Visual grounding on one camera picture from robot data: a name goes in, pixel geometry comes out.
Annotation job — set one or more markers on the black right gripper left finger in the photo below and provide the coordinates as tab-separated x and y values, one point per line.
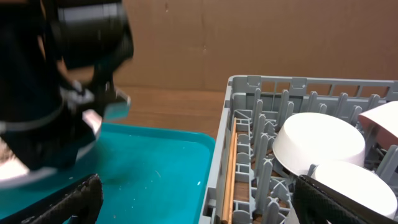
79	202

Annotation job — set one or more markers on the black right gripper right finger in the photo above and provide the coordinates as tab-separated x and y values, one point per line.
314	202

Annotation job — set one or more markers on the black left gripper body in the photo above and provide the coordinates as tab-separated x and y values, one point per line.
41	112

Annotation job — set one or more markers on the white bowl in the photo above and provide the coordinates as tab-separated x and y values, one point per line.
313	138

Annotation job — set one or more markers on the wooden chopstick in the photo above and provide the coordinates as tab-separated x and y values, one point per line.
227	191
231	199

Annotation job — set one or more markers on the pink bowl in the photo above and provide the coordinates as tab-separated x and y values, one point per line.
382	122

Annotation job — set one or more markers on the white plate with food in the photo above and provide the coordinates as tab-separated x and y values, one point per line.
15	174

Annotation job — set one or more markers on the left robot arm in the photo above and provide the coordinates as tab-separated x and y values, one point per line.
57	62

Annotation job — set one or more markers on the grey dishwasher rack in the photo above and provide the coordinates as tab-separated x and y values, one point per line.
255	107

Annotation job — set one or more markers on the teal plastic tray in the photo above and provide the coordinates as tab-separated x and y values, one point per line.
149	176

